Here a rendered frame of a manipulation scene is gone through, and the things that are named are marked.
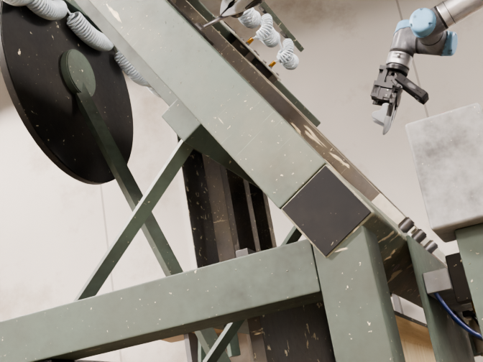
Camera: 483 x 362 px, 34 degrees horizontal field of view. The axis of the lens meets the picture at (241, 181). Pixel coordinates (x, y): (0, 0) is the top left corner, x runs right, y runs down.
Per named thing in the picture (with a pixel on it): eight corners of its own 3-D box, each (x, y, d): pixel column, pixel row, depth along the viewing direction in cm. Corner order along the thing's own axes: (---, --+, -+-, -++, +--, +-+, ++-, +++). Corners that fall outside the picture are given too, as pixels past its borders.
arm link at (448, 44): (446, 47, 231) (410, 44, 236) (455, 61, 240) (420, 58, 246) (452, 22, 232) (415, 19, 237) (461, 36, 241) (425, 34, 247)
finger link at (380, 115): (368, 131, 240) (376, 103, 242) (387, 135, 238) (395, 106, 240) (366, 127, 237) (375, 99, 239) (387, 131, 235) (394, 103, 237)
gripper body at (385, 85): (371, 106, 246) (382, 71, 248) (399, 112, 243) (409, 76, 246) (369, 97, 239) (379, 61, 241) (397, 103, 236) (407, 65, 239)
